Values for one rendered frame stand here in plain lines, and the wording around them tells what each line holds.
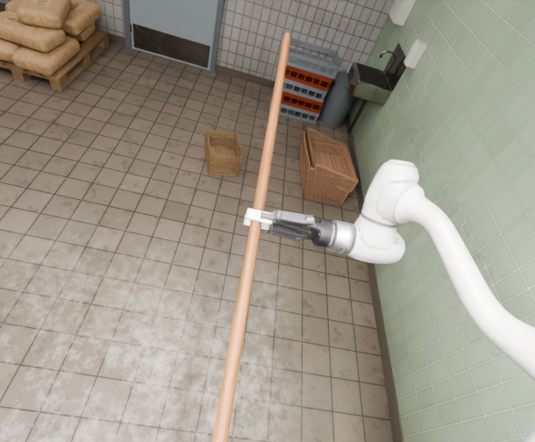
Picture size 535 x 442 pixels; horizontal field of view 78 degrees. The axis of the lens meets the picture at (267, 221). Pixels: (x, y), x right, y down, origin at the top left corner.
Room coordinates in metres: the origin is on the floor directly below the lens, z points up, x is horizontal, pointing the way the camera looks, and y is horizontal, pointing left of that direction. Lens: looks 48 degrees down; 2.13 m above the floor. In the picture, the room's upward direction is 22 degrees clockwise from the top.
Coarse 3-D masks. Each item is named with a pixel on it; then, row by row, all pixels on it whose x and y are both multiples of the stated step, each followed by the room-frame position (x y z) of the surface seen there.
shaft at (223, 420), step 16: (288, 48) 1.26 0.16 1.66; (272, 112) 0.94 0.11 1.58; (272, 128) 0.88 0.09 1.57; (272, 144) 0.83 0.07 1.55; (256, 192) 0.66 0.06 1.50; (256, 208) 0.61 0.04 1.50; (256, 224) 0.56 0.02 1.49; (256, 240) 0.52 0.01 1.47; (240, 288) 0.40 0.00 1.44; (240, 304) 0.36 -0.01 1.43; (240, 320) 0.33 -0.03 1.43; (240, 336) 0.30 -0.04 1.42; (240, 352) 0.27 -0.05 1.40; (224, 384) 0.20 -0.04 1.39; (224, 400) 0.18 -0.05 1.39; (224, 416) 0.15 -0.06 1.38; (224, 432) 0.13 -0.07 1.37
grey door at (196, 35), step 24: (144, 0) 3.89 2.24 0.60; (168, 0) 3.94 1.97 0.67; (192, 0) 4.00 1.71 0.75; (216, 0) 4.05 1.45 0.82; (144, 24) 3.89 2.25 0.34; (168, 24) 3.94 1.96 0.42; (192, 24) 4.00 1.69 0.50; (216, 24) 4.04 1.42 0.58; (144, 48) 3.88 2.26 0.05; (168, 48) 3.94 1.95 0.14; (192, 48) 4.00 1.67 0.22; (216, 48) 4.05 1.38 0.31
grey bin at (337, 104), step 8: (344, 72) 4.19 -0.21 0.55; (336, 80) 3.89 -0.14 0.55; (344, 80) 3.98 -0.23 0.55; (336, 88) 3.86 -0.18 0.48; (344, 88) 3.84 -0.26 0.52; (328, 96) 3.91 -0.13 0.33; (336, 96) 3.85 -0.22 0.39; (344, 96) 3.84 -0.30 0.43; (352, 96) 3.89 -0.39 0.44; (328, 104) 3.88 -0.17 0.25; (336, 104) 3.85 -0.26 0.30; (344, 104) 3.86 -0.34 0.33; (352, 104) 3.97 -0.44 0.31; (320, 112) 3.94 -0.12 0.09; (328, 112) 3.86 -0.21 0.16; (336, 112) 3.85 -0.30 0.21; (344, 112) 3.90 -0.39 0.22; (320, 120) 3.90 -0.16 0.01; (328, 120) 3.86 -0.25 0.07; (336, 120) 3.87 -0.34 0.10
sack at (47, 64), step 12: (24, 48) 2.59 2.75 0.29; (60, 48) 2.81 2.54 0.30; (72, 48) 2.94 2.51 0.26; (12, 60) 2.47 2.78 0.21; (24, 60) 2.47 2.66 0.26; (36, 60) 2.51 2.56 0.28; (48, 60) 2.58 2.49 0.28; (60, 60) 2.70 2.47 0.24; (36, 72) 2.49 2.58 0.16; (48, 72) 2.52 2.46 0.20
